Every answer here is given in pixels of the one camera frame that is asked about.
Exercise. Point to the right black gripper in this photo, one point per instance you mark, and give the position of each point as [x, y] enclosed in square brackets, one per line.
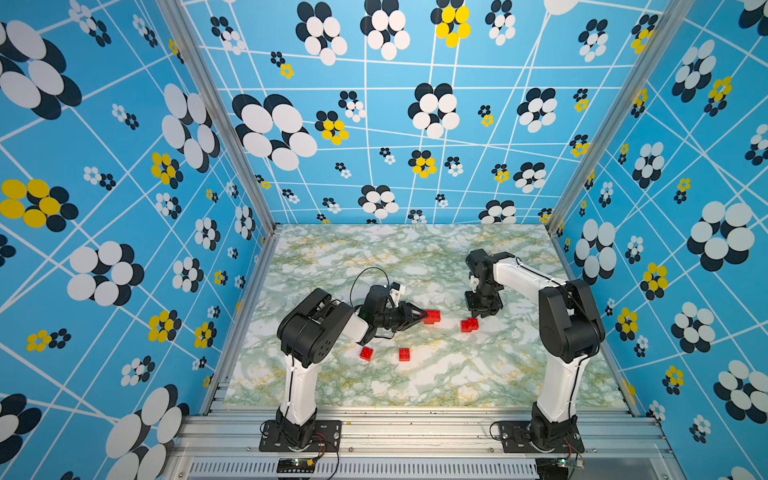
[472, 307]

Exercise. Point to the aluminium front rail frame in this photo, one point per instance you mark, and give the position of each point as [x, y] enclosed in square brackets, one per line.
[420, 443]

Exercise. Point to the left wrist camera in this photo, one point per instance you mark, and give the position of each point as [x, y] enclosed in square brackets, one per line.
[396, 293]

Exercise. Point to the right circuit board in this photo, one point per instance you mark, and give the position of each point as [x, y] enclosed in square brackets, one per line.
[558, 469]

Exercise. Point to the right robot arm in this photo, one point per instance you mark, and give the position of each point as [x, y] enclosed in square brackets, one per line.
[570, 329]

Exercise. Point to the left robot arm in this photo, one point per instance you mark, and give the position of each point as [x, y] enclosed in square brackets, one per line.
[308, 334]

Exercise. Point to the right aluminium corner post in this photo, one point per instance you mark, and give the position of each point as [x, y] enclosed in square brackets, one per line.
[670, 22]

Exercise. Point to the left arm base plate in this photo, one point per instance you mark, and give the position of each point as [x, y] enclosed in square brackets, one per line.
[285, 437]

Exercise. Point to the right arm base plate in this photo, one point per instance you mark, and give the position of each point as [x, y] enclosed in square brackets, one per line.
[539, 436]

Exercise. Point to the left black circuit board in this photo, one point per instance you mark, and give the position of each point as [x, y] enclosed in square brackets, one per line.
[296, 467]

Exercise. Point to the red long lego brick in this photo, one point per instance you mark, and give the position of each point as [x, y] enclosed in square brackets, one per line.
[432, 317]

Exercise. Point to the left aluminium corner post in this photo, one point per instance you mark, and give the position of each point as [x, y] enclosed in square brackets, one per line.
[175, 18]

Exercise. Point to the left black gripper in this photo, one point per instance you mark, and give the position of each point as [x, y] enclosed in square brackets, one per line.
[407, 315]

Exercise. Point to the aluminium corner post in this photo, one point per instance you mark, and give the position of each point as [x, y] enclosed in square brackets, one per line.
[670, 22]
[175, 18]

